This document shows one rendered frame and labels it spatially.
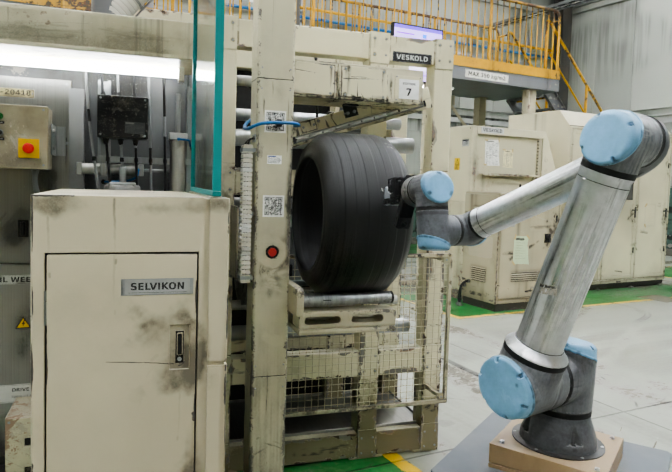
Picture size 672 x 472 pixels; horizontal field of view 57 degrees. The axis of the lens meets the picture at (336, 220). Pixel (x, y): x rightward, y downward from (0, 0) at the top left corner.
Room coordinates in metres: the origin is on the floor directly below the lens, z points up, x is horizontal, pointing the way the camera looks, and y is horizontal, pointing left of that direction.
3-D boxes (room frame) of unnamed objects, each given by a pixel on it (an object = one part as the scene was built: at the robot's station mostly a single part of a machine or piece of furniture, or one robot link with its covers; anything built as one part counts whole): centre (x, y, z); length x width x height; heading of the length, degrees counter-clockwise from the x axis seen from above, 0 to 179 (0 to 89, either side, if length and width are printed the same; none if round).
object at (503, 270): (6.81, -1.96, 0.62); 0.91 x 0.58 x 1.25; 118
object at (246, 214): (2.14, 0.31, 1.19); 0.05 x 0.04 x 0.48; 18
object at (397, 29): (6.22, -0.75, 2.60); 0.60 x 0.05 x 0.55; 118
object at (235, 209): (2.58, 0.33, 1.05); 0.20 x 0.15 x 0.30; 108
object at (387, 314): (2.16, -0.04, 0.84); 0.36 x 0.09 x 0.06; 108
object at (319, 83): (2.61, -0.02, 1.71); 0.61 x 0.25 x 0.15; 108
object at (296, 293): (2.23, 0.17, 0.90); 0.40 x 0.03 x 0.10; 18
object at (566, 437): (1.57, -0.60, 0.71); 0.19 x 0.19 x 0.10
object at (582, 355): (1.56, -0.59, 0.84); 0.17 x 0.15 x 0.18; 128
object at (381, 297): (2.16, -0.05, 0.90); 0.35 x 0.05 x 0.05; 108
